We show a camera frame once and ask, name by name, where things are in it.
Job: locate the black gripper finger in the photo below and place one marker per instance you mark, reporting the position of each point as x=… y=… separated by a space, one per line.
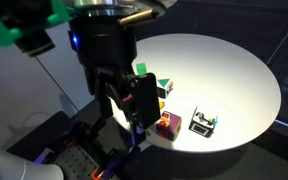
x=143 y=89
x=103 y=92

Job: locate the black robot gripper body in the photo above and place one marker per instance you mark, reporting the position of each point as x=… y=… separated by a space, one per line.
x=104 y=48

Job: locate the pink cube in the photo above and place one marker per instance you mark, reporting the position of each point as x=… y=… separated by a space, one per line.
x=168 y=126

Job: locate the white picture cube green triangle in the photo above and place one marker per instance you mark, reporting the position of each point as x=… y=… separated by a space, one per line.
x=164 y=87

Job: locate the black white picture cube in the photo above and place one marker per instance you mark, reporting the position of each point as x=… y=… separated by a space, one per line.
x=203 y=121

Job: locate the yellow banana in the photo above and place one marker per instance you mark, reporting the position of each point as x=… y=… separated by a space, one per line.
x=161 y=105

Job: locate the black clamp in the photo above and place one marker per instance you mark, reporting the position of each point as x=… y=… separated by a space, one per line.
x=78 y=130

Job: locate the black perforated breadboard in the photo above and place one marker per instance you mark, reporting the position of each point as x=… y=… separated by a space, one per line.
x=76 y=164

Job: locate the purple orange clamp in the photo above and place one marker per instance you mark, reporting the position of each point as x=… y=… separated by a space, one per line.
x=107 y=169

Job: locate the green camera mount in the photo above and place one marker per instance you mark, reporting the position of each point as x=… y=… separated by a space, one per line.
x=19 y=18

